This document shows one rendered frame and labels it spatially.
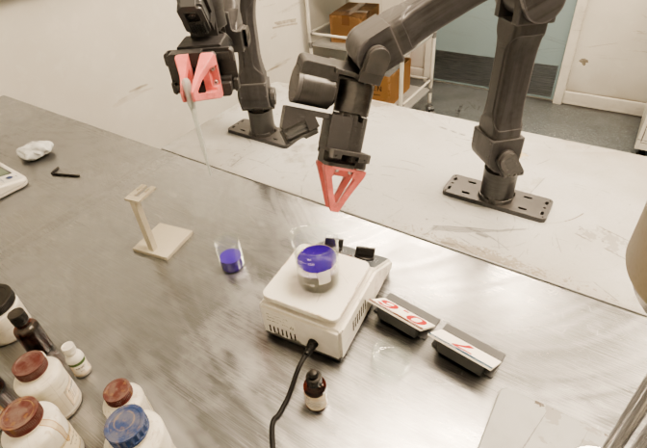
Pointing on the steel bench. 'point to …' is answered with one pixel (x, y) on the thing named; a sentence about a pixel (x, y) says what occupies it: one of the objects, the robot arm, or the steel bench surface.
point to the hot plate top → (290, 293)
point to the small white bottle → (74, 357)
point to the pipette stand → (152, 242)
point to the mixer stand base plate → (534, 426)
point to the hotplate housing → (307, 333)
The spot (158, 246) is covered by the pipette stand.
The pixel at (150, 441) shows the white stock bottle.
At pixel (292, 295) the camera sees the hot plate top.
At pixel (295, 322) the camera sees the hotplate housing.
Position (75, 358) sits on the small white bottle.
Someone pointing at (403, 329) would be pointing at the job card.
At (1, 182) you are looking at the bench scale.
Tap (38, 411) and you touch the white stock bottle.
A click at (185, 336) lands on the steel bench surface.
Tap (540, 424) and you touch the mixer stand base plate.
